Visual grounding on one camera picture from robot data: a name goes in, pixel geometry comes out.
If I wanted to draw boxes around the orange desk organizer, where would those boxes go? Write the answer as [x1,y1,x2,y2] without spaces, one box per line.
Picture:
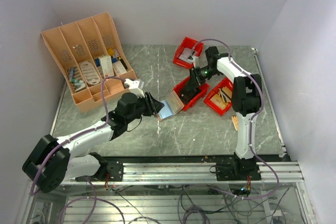
[41,13,136,112]

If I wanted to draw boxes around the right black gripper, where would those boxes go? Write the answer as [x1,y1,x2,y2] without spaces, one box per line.
[186,66,220,91]

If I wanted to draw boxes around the white red box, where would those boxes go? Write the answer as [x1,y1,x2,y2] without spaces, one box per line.
[99,55,114,78]

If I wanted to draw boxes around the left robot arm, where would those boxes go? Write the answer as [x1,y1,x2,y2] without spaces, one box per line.
[22,92,164,193]

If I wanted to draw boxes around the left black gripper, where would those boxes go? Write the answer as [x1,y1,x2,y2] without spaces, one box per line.
[126,91,165,123]

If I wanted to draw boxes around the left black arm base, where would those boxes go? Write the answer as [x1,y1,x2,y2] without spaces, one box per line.
[76,152,124,182]

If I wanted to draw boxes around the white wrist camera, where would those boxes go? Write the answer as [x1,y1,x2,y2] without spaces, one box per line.
[124,79,145,98]
[187,54,199,69]

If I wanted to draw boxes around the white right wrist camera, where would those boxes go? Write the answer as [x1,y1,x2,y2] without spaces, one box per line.
[187,54,199,69]

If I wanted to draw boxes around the aluminium rail frame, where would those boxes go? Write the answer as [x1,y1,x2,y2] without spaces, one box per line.
[18,162,317,223]

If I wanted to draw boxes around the red bin with gold cards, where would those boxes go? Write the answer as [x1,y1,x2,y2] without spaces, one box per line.
[204,78,233,116]

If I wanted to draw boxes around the pens bundle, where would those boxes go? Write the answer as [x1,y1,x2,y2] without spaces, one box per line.
[68,67,86,93]

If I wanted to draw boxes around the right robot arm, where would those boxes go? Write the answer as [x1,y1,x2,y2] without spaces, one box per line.
[180,46,265,180]

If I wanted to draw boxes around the red bin with black cards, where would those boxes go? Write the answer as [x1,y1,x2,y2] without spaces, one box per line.
[173,77,210,111]

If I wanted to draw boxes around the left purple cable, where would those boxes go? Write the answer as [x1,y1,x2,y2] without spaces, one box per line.
[30,76,127,224]

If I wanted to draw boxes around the white oval remote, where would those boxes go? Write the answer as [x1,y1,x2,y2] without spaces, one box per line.
[79,61,100,86]

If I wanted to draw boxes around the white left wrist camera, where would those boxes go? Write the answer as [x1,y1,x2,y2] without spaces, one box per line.
[124,79,145,98]

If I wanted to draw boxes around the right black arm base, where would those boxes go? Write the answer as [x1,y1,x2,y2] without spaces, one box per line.
[209,159,261,181]

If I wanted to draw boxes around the yellow small item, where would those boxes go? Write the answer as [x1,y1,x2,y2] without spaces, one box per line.
[107,48,117,57]

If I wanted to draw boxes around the loose cables under table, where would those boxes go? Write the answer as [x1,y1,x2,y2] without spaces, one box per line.
[57,179,289,224]

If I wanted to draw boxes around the white cards stack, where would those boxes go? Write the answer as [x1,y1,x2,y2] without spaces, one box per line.
[179,48,195,63]

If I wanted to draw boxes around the white small box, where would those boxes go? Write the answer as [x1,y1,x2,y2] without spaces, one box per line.
[112,61,127,75]

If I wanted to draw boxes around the orange spiral notebook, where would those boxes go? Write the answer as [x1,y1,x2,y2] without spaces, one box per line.
[232,115,239,131]

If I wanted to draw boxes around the black cards stack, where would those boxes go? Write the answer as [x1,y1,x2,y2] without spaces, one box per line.
[179,88,200,104]

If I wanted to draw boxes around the red bin with white cards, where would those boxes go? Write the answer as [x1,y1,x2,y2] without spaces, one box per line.
[173,37,204,69]

